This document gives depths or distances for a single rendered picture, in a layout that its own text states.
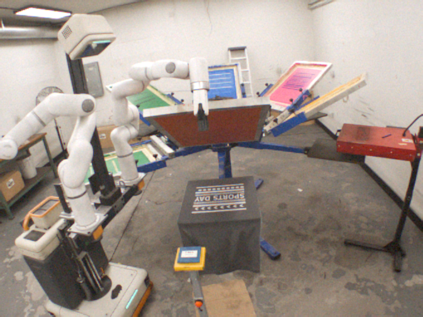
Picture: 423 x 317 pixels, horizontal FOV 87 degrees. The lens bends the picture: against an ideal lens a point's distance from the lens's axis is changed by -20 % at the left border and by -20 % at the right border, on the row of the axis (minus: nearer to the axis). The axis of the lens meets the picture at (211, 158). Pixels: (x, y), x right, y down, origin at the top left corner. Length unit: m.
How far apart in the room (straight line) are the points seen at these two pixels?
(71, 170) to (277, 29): 5.30
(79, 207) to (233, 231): 0.79
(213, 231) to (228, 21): 4.86
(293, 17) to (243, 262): 5.14
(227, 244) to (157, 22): 5.09
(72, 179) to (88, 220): 0.25
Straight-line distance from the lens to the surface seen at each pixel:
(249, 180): 1.79
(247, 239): 1.53
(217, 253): 1.59
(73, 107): 1.07
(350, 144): 2.02
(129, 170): 1.55
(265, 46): 5.85
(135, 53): 6.10
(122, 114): 1.43
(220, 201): 1.59
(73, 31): 1.17
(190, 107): 1.24
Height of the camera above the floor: 1.80
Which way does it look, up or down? 23 degrees down
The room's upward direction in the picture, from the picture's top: 7 degrees counter-clockwise
